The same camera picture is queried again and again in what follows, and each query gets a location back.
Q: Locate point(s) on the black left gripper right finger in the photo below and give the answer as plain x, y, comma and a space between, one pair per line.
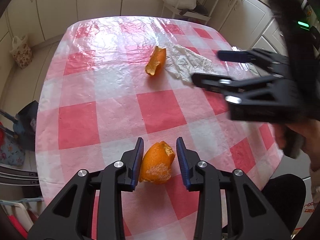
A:
249, 214

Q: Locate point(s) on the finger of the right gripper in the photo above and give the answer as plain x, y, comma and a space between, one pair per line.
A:
259, 89
268, 61

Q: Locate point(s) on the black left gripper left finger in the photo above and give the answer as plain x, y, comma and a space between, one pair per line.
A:
70, 214

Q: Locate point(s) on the white paper tissue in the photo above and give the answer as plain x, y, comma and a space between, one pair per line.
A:
181, 63

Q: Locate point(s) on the orange peel piece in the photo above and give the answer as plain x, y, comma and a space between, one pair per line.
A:
156, 62
156, 164

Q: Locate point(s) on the person's right hand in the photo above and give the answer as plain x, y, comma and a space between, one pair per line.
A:
309, 131

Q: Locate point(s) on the clear plastic bottle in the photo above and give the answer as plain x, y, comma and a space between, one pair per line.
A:
246, 65

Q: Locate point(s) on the floral fabric bag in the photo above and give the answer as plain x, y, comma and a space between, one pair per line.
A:
11, 153

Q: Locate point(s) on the white metal trolley rack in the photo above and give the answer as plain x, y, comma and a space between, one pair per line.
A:
190, 10

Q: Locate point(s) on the dark teal dustpan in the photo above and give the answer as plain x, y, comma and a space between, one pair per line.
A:
24, 126

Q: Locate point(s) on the pink checkered plastic tablecloth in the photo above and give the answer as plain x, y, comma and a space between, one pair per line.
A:
97, 100

